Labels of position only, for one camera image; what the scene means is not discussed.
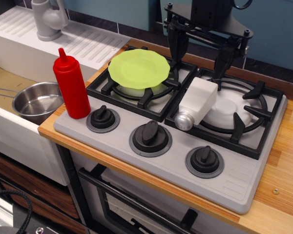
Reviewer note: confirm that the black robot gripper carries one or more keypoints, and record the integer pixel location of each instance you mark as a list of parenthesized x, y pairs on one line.
[(203, 20)]

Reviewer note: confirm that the white salt shaker silver cap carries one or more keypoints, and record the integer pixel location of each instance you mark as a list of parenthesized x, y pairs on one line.
[(196, 103)]

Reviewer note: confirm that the light green plastic plate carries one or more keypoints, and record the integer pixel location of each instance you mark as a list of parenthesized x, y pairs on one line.
[(139, 69)]

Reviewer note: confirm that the stainless steel pot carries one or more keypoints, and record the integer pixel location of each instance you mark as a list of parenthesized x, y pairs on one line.
[(37, 102)]

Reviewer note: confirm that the white toy sink unit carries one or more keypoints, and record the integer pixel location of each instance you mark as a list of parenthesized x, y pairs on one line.
[(26, 59)]

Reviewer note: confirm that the white left burner cap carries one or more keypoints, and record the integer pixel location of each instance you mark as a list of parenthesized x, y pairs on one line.
[(136, 94)]

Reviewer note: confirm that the white burner cap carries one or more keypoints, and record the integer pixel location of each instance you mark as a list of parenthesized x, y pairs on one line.
[(229, 101), (136, 94)]

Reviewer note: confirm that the white right burner cap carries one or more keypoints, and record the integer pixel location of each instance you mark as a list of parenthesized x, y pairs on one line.
[(229, 101)]

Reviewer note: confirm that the black right burner grate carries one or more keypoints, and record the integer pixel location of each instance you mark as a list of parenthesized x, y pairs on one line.
[(252, 140)]

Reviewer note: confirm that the grey toy stove top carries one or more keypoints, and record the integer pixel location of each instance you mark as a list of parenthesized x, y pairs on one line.
[(234, 188)]

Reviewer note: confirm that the black middle stove knob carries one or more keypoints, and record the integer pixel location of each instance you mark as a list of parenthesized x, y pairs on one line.
[(150, 140)]

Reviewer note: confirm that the black stove knob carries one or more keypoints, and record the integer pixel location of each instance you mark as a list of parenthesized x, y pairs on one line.
[(204, 162), (103, 120), (150, 140)]

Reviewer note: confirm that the black right stove knob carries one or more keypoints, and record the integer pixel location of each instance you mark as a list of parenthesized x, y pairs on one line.
[(204, 162)]

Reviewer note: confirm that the black left stove knob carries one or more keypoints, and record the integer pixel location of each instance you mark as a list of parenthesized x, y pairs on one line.
[(103, 120)]

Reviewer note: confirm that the red ketchup squeeze bottle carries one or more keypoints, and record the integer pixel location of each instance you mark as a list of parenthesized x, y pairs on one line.
[(71, 83)]

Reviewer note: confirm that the grey toy faucet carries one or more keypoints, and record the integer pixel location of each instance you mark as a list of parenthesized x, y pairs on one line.
[(49, 22)]

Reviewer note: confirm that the wooden drawer front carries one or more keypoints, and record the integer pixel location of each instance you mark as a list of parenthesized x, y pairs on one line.
[(51, 201)]

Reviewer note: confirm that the toy oven door black handle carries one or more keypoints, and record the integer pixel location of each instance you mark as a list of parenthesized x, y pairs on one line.
[(94, 177)]

